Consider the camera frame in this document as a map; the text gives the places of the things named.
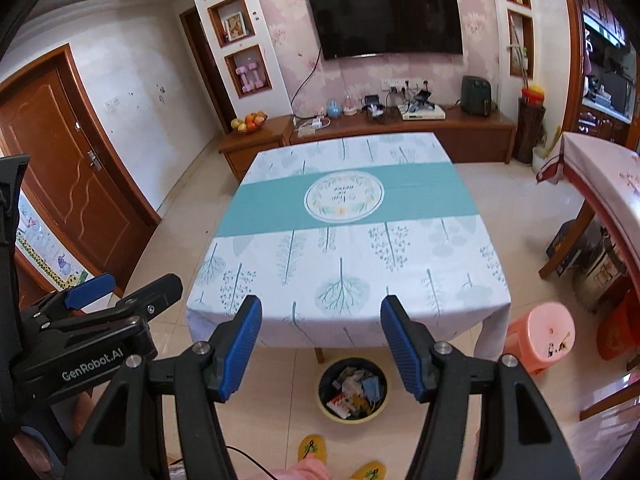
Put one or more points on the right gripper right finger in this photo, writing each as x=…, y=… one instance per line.
x=519, y=437

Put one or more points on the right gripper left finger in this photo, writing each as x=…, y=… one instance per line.
x=124, y=436

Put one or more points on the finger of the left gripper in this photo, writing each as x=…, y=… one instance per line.
x=145, y=303
x=64, y=303

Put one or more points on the yellow rimmed trash bin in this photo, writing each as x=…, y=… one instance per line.
x=352, y=390

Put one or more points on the pink plastic stool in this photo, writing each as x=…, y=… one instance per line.
x=542, y=337

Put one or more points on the brown wooden door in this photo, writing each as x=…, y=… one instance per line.
x=75, y=179

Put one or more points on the right yellow slipper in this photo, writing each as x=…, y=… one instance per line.
x=370, y=471

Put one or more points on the red plastic bucket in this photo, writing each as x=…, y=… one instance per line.
x=619, y=331

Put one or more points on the pink trousers legs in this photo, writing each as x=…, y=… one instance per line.
x=310, y=468

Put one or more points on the white teal patterned tablecloth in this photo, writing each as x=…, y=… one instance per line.
x=322, y=232

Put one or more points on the fruit bowl with oranges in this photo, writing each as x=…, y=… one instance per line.
x=249, y=124

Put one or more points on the pink dumbbells on shelf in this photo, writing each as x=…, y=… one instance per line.
x=250, y=77

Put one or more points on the pink covered side table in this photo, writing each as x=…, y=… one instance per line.
x=607, y=176

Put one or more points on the wooden tv cabinet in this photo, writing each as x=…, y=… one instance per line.
x=464, y=137

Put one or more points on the white set-top box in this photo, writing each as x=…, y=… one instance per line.
x=429, y=112

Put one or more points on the black air fryer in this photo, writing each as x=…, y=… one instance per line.
x=476, y=98

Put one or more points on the wooden table frame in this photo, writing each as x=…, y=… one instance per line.
x=318, y=352

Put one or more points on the black wall television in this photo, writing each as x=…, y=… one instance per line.
x=359, y=28

